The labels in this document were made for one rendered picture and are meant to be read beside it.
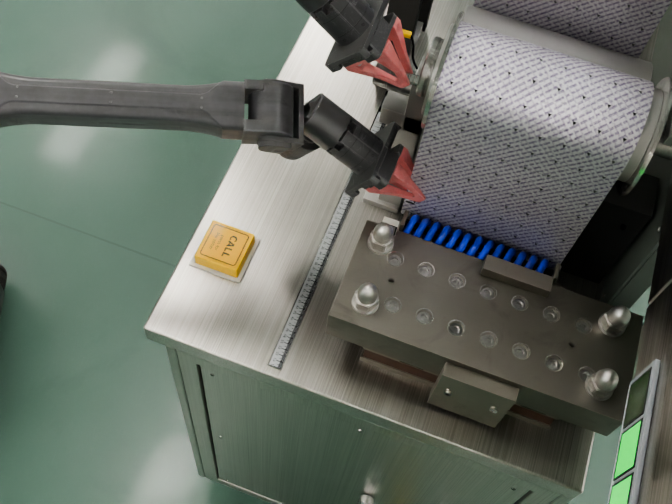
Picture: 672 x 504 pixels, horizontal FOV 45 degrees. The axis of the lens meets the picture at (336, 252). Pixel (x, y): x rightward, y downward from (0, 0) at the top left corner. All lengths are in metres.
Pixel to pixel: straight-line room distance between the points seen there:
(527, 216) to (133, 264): 1.41
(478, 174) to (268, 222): 0.38
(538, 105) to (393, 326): 0.34
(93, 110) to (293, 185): 0.42
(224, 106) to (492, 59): 0.32
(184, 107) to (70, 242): 1.39
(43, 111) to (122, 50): 1.75
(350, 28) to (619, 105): 0.32
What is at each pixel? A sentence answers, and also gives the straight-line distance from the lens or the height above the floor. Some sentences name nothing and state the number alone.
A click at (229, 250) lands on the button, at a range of 1.23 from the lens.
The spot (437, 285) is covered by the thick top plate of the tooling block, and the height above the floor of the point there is 1.03.
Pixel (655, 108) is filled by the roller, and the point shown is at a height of 1.31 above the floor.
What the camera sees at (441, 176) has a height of 1.13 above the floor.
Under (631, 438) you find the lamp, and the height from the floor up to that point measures 1.19.
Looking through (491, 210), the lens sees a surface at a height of 1.10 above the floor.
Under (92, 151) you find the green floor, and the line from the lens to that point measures 2.53.
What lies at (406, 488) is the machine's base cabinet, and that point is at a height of 0.60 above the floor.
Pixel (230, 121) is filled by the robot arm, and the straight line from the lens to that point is 1.01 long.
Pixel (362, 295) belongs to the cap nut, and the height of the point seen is 1.07.
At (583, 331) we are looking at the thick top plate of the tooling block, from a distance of 1.14.
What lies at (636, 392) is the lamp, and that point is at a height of 1.18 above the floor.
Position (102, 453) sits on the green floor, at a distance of 2.11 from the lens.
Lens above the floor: 2.00
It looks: 60 degrees down
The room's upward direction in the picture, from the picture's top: 9 degrees clockwise
